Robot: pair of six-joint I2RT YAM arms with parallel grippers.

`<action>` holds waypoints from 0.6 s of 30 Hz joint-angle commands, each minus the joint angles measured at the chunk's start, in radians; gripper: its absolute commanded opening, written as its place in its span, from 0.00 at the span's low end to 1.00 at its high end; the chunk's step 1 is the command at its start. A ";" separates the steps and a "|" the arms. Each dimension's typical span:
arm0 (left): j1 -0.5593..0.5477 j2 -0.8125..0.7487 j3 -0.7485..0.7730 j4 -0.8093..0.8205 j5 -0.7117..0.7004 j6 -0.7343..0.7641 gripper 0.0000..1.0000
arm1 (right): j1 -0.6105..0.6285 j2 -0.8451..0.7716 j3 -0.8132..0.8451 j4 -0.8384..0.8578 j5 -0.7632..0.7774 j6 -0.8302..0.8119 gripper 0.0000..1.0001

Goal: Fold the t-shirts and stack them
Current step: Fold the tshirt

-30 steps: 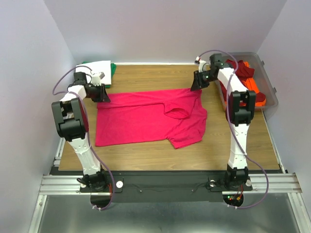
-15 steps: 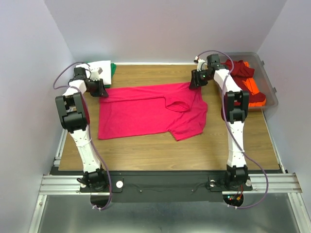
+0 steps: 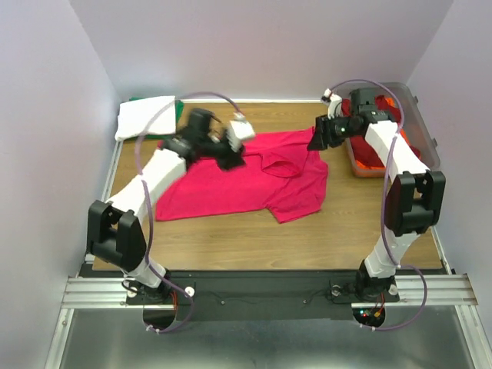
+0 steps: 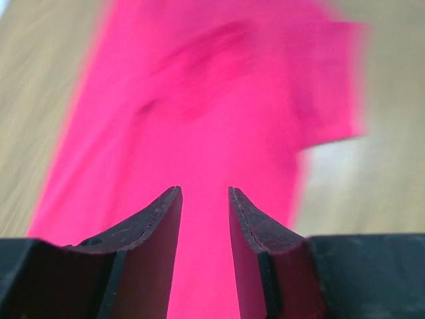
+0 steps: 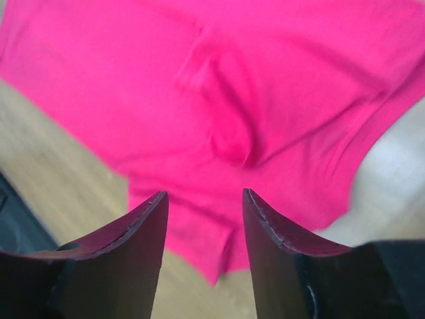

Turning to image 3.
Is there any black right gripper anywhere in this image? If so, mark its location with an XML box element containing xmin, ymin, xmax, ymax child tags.
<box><xmin>306</xmin><ymin>113</ymin><xmax>360</xmax><ymax>151</ymax></box>

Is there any pink t shirt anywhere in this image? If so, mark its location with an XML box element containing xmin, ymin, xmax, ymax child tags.
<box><xmin>155</xmin><ymin>128</ymin><xmax>328</xmax><ymax>223</ymax></box>

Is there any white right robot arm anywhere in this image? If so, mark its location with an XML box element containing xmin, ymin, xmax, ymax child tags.
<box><xmin>307</xmin><ymin>88</ymin><xmax>446</xmax><ymax>300</ymax></box>

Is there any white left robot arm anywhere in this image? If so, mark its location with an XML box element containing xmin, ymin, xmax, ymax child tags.
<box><xmin>87</xmin><ymin>108</ymin><xmax>255</xmax><ymax>303</ymax></box>

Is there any dark red t shirt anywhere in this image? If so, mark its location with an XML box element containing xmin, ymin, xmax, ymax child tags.
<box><xmin>350</xmin><ymin>95</ymin><xmax>401</xmax><ymax>178</ymax></box>

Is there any orange t shirt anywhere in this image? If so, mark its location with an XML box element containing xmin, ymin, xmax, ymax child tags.
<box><xmin>361</xmin><ymin>102</ymin><xmax>427</xmax><ymax>180</ymax></box>

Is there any folded green t shirt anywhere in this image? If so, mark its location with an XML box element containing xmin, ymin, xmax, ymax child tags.
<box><xmin>128</xmin><ymin>96</ymin><xmax>186</xmax><ymax>138</ymax></box>

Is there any clear plastic storage bin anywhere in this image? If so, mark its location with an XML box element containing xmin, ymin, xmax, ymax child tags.
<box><xmin>344</xmin><ymin>82</ymin><xmax>440</xmax><ymax>178</ymax></box>

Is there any folded white t shirt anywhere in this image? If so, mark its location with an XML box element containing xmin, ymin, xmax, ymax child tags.
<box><xmin>114</xmin><ymin>95</ymin><xmax>178</xmax><ymax>141</ymax></box>

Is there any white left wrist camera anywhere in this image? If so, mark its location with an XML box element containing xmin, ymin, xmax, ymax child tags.
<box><xmin>226</xmin><ymin>112</ymin><xmax>256</xmax><ymax>152</ymax></box>

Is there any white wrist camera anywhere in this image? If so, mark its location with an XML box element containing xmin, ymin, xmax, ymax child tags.
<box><xmin>321</xmin><ymin>88</ymin><xmax>343</xmax><ymax>119</ymax></box>
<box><xmin>226</xmin><ymin>112</ymin><xmax>256</xmax><ymax>152</ymax></box>

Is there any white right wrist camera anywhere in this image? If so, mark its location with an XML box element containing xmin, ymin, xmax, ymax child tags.
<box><xmin>321</xmin><ymin>88</ymin><xmax>343</xmax><ymax>119</ymax></box>

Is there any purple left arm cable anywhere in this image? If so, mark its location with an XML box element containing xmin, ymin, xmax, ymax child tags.
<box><xmin>134</xmin><ymin>91</ymin><xmax>247</xmax><ymax>334</ymax></box>

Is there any aluminium mounting rail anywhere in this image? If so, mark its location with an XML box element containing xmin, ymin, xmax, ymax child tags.
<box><xmin>61</xmin><ymin>274</ymin><xmax>477</xmax><ymax>309</ymax></box>

